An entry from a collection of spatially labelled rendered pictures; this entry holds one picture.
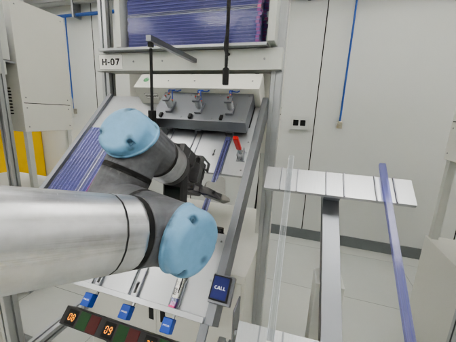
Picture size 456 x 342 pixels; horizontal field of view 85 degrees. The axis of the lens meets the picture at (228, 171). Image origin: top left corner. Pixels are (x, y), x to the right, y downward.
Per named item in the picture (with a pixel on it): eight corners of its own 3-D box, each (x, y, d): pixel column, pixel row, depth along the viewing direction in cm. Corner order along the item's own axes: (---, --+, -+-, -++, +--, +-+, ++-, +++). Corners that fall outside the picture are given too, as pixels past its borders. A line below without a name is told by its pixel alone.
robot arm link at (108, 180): (91, 255, 28) (135, 167, 31) (54, 225, 35) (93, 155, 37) (144, 262, 34) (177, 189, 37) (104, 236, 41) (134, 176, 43)
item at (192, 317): (210, 325, 58) (201, 324, 52) (11, 264, 77) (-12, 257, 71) (211, 319, 59) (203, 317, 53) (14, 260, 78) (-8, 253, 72)
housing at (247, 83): (262, 119, 93) (258, 88, 81) (148, 114, 107) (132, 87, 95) (265, 104, 97) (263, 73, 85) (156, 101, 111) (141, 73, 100)
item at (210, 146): (245, 184, 77) (243, 176, 73) (79, 163, 96) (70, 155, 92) (263, 109, 94) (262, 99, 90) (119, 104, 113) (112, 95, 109)
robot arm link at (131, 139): (81, 148, 34) (110, 97, 36) (129, 174, 44) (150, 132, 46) (125, 164, 32) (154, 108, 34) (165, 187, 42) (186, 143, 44)
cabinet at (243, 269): (235, 416, 98) (245, 278, 84) (93, 358, 118) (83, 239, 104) (264, 302, 158) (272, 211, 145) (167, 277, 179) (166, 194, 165)
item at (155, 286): (208, 318, 56) (205, 317, 54) (6, 257, 76) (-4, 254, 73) (229, 237, 66) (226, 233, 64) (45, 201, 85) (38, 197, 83)
